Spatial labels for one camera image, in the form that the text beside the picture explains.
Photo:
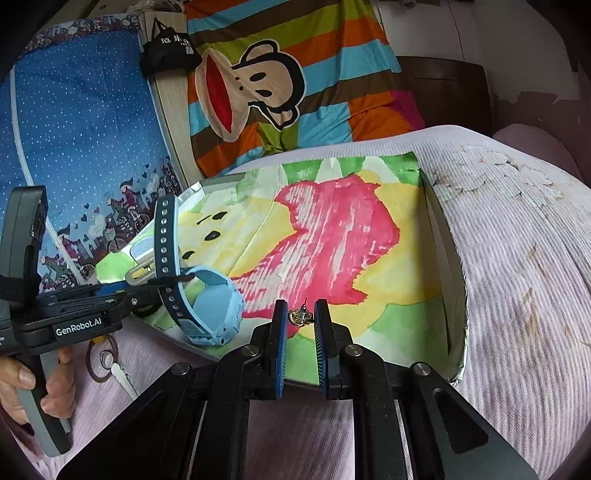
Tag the striped monkey print sheet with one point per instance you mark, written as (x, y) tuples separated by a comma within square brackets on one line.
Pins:
[(286, 69)]

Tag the silver metal hair clip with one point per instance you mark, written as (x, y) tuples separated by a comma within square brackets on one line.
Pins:
[(138, 274)]

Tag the dark wooden headboard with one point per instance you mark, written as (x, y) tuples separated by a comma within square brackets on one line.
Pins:
[(443, 97)]

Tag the blue dotted fabric wardrobe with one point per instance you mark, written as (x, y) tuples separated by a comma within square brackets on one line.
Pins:
[(83, 138)]

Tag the small gold earring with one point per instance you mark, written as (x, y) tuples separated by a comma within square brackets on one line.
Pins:
[(300, 317)]

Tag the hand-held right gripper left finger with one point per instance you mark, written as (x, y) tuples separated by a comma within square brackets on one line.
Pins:
[(278, 353)]

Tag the white serrated hair clip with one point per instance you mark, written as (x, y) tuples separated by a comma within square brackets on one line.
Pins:
[(124, 381)]

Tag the black tote bag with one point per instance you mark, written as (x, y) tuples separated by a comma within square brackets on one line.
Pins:
[(168, 50)]

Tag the light wooden cabinet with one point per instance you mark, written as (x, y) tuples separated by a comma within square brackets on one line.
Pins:
[(173, 110)]

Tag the person's left hand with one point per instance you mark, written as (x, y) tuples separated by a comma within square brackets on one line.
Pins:
[(57, 387)]

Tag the pink pillow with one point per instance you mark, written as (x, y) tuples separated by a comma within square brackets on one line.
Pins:
[(535, 147)]

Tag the blue wristwatch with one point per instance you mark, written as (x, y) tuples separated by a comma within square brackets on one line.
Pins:
[(210, 304)]

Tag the shallow box with colourful lining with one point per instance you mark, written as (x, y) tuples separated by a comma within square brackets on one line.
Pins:
[(323, 240)]

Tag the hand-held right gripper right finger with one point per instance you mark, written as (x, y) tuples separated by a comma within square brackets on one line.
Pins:
[(322, 353)]

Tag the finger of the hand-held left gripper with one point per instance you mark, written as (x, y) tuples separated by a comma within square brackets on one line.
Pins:
[(141, 307), (173, 279)]

